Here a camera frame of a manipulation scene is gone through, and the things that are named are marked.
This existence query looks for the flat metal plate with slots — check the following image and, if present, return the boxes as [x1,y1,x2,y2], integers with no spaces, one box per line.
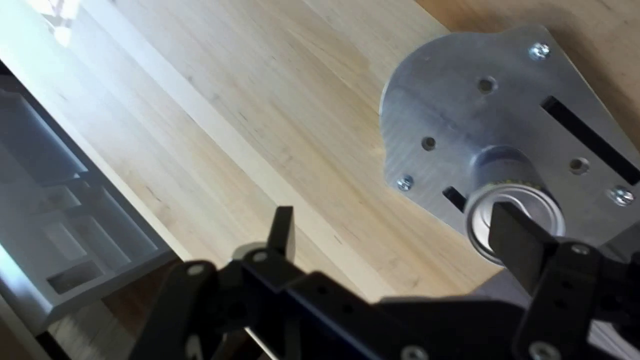
[377,25,640,271]

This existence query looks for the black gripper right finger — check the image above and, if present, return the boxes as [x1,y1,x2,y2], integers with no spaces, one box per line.
[487,203,640,360]

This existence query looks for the grey storage bin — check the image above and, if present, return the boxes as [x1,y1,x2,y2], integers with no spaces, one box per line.
[0,63,180,337]

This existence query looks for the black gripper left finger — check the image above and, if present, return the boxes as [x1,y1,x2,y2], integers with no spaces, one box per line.
[125,206,310,360]

